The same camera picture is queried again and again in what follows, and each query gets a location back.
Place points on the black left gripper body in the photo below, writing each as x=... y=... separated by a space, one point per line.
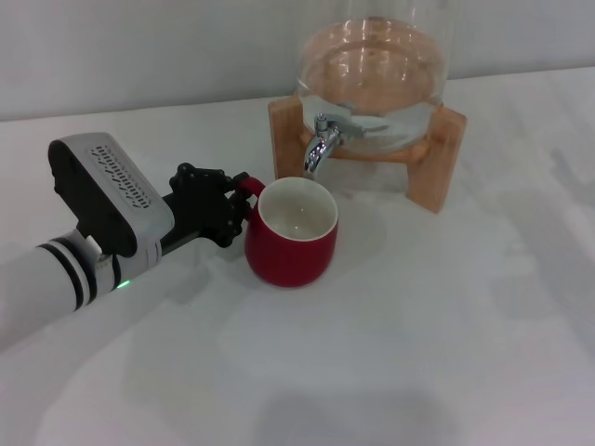
x=200 y=209

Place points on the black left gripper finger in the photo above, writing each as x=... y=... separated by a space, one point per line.
x=238 y=181
x=237 y=218

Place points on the red ceramic cup white inside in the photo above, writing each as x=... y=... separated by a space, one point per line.
x=293 y=251

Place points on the chrome dispenser faucet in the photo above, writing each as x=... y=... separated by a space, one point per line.
x=320 y=148

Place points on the wooden dispenser stand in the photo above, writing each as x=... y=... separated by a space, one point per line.
x=290 y=153

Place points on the clear glass drink dispenser jar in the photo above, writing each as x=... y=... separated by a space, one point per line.
x=372 y=69

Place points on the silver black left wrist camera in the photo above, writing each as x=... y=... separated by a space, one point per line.
x=107 y=195

